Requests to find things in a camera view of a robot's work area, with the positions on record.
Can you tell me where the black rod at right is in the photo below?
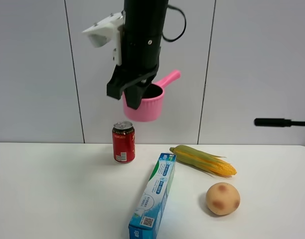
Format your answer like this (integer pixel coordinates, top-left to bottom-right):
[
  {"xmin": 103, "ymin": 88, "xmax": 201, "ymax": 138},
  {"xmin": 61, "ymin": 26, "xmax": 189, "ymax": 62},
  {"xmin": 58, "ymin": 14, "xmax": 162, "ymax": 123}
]
[{"xmin": 254, "ymin": 118, "xmax": 305, "ymax": 127}]

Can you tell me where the blue toothpaste box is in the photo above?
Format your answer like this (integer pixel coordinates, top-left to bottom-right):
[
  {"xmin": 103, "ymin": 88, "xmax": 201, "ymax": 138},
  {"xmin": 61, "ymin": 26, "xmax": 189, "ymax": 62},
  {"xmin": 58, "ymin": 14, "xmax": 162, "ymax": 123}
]
[{"xmin": 128, "ymin": 153, "xmax": 176, "ymax": 239}]

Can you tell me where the pink toy saucepan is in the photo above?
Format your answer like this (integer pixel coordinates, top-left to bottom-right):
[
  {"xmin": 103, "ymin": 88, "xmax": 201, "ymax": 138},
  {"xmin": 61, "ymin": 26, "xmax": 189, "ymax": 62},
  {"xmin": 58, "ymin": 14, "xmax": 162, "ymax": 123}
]
[{"xmin": 123, "ymin": 70, "xmax": 181, "ymax": 122}]

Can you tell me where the brown spotted potato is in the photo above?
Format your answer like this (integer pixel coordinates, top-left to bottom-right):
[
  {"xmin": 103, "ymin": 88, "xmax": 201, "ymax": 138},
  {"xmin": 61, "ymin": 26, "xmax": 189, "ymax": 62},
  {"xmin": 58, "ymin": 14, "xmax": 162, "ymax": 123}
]
[{"xmin": 205, "ymin": 182, "xmax": 241, "ymax": 216}]

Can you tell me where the red soda can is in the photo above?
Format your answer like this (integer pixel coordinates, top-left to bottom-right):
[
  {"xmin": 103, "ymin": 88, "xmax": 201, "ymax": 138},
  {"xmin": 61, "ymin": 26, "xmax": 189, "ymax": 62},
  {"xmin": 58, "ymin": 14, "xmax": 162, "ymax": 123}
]
[{"xmin": 112, "ymin": 121, "xmax": 135, "ymax": 163}]

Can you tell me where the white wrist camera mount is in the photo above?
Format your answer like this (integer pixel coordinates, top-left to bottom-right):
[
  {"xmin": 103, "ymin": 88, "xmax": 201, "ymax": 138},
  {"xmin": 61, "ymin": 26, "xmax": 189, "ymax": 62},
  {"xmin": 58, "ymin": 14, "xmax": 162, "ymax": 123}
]
[{"xmin": 82, "ymin": 12, "xmax": 124, "ymax": 66}]

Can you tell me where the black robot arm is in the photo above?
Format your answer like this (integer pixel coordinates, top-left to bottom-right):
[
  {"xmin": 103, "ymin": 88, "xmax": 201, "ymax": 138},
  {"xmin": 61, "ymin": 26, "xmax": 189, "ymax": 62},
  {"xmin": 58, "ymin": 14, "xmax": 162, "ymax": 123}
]
[{"xmin": 107, "ymin": 0, "xmax": 168, "ymax": 110}]

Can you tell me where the black cable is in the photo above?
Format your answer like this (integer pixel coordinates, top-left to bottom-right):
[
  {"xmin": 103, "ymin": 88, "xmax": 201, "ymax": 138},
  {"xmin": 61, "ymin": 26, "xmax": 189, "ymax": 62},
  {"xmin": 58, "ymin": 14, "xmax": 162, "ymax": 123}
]
[{"xmin": 161, "ymin": 4, "xmax": 187, "ymax": 42}]

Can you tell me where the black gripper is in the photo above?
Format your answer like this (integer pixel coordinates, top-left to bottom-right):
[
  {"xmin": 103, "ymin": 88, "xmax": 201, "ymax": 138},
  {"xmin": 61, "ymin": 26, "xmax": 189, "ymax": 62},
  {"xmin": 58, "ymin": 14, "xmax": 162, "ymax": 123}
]
[{"xmin": 107, "ymin": 31, "xmax": 162, "ymax": 110}]

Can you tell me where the corn cob with husk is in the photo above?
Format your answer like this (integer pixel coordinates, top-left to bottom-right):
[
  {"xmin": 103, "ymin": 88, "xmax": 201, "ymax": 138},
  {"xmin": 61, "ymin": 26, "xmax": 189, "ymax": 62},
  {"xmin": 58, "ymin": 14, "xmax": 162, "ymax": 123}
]
[{"xmin": 169, "ymin": 145, "xmax": 237, "ymax": 178}]

